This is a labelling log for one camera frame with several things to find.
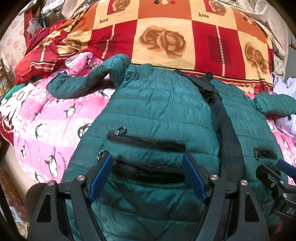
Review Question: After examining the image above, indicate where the red orange rose blanket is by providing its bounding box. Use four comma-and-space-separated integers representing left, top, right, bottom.
15, 1, 274, 93

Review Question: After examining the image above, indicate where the white plush blanket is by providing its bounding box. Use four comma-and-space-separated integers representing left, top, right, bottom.
231, 0, 290, 58

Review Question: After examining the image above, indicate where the dark green puffer jacket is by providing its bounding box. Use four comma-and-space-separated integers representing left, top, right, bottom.
47, 54, 282, 240

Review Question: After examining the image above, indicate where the pink penguin bed sheet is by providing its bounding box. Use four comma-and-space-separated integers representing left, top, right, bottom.
0, 52, 296, 186

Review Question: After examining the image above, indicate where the floral white pillow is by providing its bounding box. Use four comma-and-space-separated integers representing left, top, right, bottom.
1, 13, 27, 76

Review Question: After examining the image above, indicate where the lavender fleece garment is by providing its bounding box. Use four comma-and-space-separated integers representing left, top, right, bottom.
271, 72, 295, 138

